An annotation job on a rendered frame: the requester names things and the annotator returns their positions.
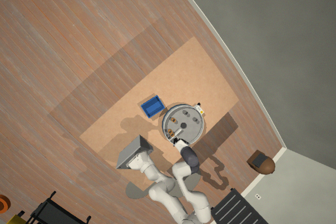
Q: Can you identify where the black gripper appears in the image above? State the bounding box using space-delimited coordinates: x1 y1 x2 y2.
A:
173 136 189 146

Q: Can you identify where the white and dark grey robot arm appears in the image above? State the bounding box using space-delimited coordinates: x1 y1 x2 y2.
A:
126 140 211 224

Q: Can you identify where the blue shallow tray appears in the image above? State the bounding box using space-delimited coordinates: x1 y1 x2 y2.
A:
141 95 165 118

